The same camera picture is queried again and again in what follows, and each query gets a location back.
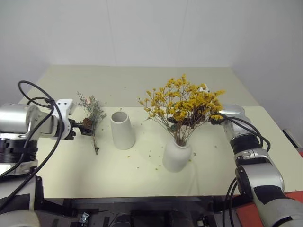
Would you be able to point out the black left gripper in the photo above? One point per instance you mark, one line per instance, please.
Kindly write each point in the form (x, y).
(73, 125)

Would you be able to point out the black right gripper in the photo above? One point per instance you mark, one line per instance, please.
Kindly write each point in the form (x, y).
(201, 111)

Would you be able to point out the grey-green dried flower bouquet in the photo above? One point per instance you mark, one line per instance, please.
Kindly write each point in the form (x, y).
(93, 113)

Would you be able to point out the yellow dried flower bouquet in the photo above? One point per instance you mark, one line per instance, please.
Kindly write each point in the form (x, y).
(182, 104)

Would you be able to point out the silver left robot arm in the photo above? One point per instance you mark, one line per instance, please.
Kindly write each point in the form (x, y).
(14, 118)

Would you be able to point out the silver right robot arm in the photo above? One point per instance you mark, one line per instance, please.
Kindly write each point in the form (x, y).
(260, 175)

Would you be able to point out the short round white vase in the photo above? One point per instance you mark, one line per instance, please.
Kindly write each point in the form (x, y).
(176, 157)

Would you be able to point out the tall tapered white vase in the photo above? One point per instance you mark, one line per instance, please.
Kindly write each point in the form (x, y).
(122, 132)

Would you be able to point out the dark rounded shape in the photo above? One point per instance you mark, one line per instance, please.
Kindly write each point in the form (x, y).
(122, 220)

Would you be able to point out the red panel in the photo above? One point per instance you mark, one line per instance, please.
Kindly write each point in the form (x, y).
(245, 214)

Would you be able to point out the black bar beside table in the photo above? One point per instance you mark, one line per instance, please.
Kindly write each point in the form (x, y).
(290, 138)

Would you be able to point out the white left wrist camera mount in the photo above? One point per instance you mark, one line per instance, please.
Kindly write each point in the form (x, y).
(64, 104)

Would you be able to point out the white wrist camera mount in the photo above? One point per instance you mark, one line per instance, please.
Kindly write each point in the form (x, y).
(64, 104)
(204, 89)

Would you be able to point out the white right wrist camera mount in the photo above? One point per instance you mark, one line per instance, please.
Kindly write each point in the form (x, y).
(204, 89)

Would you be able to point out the black frame under table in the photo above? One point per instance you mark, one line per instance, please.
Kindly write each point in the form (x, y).
(142, 205)

